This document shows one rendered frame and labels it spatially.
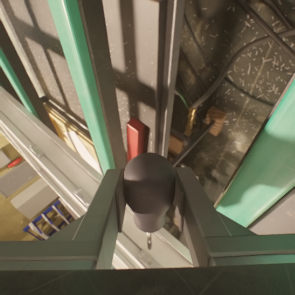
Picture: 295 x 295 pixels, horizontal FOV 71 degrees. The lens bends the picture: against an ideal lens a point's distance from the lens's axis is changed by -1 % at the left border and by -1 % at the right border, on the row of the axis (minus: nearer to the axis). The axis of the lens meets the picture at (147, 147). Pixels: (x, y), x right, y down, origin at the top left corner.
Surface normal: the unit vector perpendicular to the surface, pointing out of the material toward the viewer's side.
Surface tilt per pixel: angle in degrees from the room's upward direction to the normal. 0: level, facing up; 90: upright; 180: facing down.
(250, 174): 0
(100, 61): 90
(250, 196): 0
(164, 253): 90
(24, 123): 90
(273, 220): 0
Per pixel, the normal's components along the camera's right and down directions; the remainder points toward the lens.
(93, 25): 0.75, 0.52
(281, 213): -0.66, 0.59
